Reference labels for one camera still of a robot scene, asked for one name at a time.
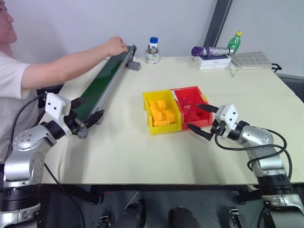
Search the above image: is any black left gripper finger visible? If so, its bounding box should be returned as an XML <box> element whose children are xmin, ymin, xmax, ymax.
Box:
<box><xmin>84</xmin><ymin>109</ymin><xmax>105</xmax><ymax>129</ymax></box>
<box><xmin>70</xmin><ymin>96</ymin><xmax>89</xmax><ymax>110</ymax></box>

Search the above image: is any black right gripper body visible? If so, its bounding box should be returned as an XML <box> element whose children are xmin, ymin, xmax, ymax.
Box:
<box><xmin>210</xmin><ymin>120</ymin><xmax>229</xmax><ymax>141</ymax></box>

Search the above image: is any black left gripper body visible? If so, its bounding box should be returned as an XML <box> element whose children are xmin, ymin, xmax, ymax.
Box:
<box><xmin>63</xmin><ymin>106</ymin><xmax>86</xmax><ymax>137</ymax></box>

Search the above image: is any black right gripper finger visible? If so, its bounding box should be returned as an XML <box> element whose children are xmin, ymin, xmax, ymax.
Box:
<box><xmin>186</xmin><ymin>122</ymin><xmax>214</xmax><ymax>142</ymax></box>
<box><xmin>195</xmin><ymin>103</ymin><xmax>219</xmax><ymax>114</ymax></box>

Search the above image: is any green conveyor belt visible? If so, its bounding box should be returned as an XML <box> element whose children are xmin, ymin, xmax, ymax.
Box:
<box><xmin>60</xmin><ymin>44</ymin><xmax>139</xmax><ymax>140</ymax></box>

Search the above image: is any grey metal block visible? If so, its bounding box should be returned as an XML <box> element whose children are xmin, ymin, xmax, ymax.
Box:
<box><xmin>128</xmin><ymin>60</ymin><xmax>142</xmax><ymax>72</ymax></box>

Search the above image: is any person's bare right hand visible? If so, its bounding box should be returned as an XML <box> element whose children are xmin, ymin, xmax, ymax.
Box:
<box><xmin>104</xmin><ymin>36</ymin><xmax>128</xmax><ymax>57</ymax></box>

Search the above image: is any red plastic bin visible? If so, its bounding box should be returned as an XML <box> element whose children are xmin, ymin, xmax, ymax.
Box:
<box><xmin>171</xmin><ymin>85</ymin><xmax>214</xmax><ymax>131</ymax></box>

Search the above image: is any red toy block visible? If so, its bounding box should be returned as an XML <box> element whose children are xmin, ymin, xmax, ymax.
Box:
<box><xmin>178</xmin><ymin>97</ymin><xmax>194</xmax><ymax>110</ymax></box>
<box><xmin>182</xmin><ymin>107</ymin><xmax>196</xmax><ymax>117</ymax></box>

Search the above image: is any yellow plastic bin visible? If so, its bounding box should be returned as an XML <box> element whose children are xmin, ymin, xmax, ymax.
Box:
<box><xmin>142</xmin><ymin>89</ymin><xmax>183</xmax><ymax>136</ymax></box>

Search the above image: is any flat white carton box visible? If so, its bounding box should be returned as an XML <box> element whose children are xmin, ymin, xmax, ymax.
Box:
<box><xmin>193</xmin><ymin>55</ymin><xmax>232</xmax><ymax>71</ymax></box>

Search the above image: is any purple folded umbrella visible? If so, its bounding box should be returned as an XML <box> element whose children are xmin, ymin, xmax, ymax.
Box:
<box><xmin>191</xmin><ymin>46</ymin><xmax>232</xmax><ymax>58</ymax></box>

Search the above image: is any green plastic bottle yellow cap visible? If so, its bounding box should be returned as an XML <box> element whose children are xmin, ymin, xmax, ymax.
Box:
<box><xmin>227</xmin><ymin>30</ymin><xmax>244</xmax><ymax>56</ymax></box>

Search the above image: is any person in white shirt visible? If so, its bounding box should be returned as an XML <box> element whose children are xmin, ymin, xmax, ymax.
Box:
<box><xmin>0</xmin><ymin>4</ymin><xmax>65</xmax><ymax>165</ymax></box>

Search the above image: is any white tape roll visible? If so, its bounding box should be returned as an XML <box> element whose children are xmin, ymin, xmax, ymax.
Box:
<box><xmin>144</xmin><ymin>47</ymin><xmax>161</xmax><ymax>65</ymax></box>

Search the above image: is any clear bottle blue cap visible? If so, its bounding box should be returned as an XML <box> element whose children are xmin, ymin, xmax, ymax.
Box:
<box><xmin>148</xmin><ymin>36</ymin><xmax>160</xmax><ymax>54</ymax></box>

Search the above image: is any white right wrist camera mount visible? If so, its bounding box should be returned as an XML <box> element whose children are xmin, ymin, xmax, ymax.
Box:
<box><xmin>215</xmin><ymin>104</ymin><xmax>239</xmax><ymax>131</ymax></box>

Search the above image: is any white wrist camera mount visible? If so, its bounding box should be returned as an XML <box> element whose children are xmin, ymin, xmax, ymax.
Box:
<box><xmin>44</xmin><ymin>93</ymin><xmax>72</xmax><ymax>121</ymax></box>
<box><xmin>215</xmin><ymin>104</ymin><xmax>239</xmax><ymax>131</ymax></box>

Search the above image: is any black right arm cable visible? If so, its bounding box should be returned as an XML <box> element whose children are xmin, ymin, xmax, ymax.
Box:
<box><xmin>213</xmin><ymin>128</ymin><xmax>293</xmax><ymax>184</ymax></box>

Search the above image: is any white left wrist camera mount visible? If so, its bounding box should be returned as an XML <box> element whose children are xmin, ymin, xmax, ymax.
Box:
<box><xmin>44</xmin><ymin>93</ymin><xmax>72</xmax><ymax>121</ymax></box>

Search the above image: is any white wire stand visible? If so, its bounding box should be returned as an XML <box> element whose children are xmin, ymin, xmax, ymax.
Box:
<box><xmin>228</xmin><ymin>63</ymin><xmax>243</xmax><ymax>78</ymax></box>

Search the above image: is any black table frame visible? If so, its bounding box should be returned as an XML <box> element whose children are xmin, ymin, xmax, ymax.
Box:
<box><xmin>39</xmin><ymin>182</ymin><xmax>263</xmax><ymax>205</ymax></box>

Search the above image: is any black strap buckle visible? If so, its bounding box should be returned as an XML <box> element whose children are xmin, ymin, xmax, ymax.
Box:
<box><xmin>96</xmin><ymin>215</ymin><xmax>111</xmax><ymax>228</ymax></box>
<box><xmin>228</xmin><ymin>207</ymin><xmax>245</xmax><ymax>228</ymax></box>

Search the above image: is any dark grey wall column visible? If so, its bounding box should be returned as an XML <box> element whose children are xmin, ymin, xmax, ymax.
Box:
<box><xmin>205</xmin><ymin>0</ymin><xmax>233</xmax><ymax>49</ymax></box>

